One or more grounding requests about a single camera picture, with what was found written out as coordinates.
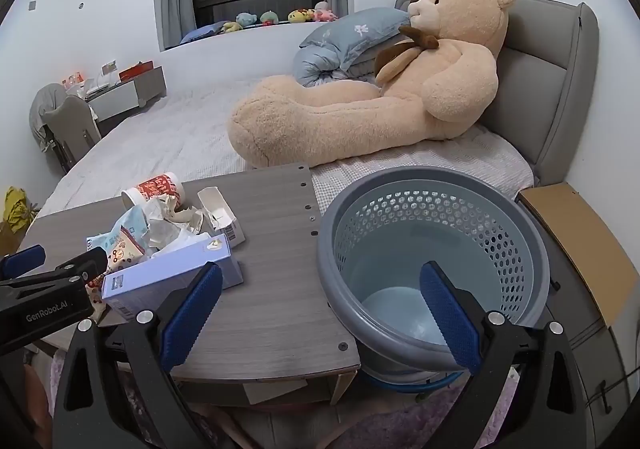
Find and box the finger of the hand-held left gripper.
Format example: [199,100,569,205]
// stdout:
[55,249,108,287]
[0,245,47,281]

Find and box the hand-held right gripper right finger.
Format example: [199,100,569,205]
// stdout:
[419,260,588,449]

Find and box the white paper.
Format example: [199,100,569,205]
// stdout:
[145,194,211,255]

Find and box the red and white paper cup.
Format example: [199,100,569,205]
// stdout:
[121,172,186,210]

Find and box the person's left forearm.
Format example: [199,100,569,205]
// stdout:
[0,354,53,449]

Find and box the yellow cloth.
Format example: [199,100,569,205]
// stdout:
[2,186,38,232]

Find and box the black cable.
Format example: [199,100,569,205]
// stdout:
[585,376,633,417]

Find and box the lavender box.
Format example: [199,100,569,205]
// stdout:
[101,232,245,325]

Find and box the pink plush toy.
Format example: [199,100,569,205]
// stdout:
[312,1,341,23]

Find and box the red box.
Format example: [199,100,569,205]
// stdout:
[118,60,154,80]

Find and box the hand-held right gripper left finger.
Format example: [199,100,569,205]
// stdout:
[52,261,224,449]

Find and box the grey upholstered headboard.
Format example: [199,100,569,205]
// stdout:
[395,0,600,190]

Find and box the blue cushion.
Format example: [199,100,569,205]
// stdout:
[179,21,228,44]

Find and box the white cookie snack packet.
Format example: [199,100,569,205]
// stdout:
[86,234,151,280]

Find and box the grey-blue floral pillow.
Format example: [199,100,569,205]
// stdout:
[299,7,413,74]

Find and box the grey perforated plastic basket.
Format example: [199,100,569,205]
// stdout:
[316,166,551,385]

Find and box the grey chair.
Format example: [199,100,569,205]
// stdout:
[42,95,103,170]

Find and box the small white carton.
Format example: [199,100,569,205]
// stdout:
[197,186,247,250]

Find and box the large beige teddy bear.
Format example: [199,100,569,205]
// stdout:
[226,0,517,168]

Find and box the white drawer desk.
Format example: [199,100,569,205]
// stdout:
[82,65,167,122]

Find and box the folded grey-blue duvet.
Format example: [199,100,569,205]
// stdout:
[291,46,381,88]

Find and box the bed with white sheet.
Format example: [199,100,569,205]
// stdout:
[37,79,536,230]

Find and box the grey jacket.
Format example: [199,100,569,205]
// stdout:
[29,84,68,152]

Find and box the brown cardboard box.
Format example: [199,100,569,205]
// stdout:
[515,182,640,327]

